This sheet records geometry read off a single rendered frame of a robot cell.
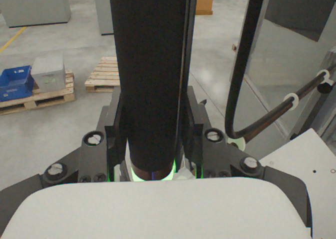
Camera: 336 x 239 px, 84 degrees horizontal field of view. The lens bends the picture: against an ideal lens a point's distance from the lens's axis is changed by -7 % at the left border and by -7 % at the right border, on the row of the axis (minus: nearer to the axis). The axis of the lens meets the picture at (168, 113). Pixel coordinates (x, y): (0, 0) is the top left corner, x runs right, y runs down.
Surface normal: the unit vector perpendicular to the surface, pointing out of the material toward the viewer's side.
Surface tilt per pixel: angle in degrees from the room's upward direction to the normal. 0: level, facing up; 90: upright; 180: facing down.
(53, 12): 90
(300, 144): 50
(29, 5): 90
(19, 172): 0
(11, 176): 0
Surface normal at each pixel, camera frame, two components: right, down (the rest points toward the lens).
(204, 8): 0.27, 0.62
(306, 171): -0.74, -0.49
